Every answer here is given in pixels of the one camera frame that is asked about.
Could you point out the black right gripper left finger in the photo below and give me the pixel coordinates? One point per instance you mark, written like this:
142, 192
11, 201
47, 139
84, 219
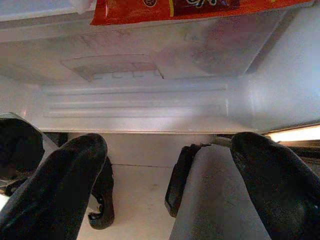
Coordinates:
55, 190

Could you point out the glass fridge shelf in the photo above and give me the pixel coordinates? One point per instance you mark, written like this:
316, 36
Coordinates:
140, 190

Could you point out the white fridge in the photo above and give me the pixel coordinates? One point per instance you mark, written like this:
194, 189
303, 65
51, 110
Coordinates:
150, 105

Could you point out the red snack package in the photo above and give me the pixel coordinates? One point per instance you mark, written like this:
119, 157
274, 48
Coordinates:
150, 12

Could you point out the black rounded object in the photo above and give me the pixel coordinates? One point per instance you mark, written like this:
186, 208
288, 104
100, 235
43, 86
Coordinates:
17, 145

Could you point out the white fridge vent cover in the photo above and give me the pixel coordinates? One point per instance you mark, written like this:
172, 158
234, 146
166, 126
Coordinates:
112, 66

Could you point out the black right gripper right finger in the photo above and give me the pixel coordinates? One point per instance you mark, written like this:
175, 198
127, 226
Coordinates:
270, 190

